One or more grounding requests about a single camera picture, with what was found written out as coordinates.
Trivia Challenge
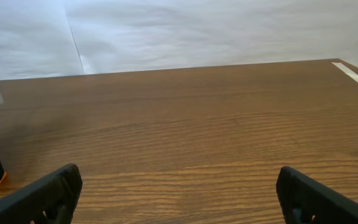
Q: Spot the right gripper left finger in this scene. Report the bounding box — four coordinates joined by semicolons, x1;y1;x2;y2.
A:
0;163;83;224

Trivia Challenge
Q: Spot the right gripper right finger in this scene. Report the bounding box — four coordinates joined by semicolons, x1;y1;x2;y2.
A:
275;166;358;224

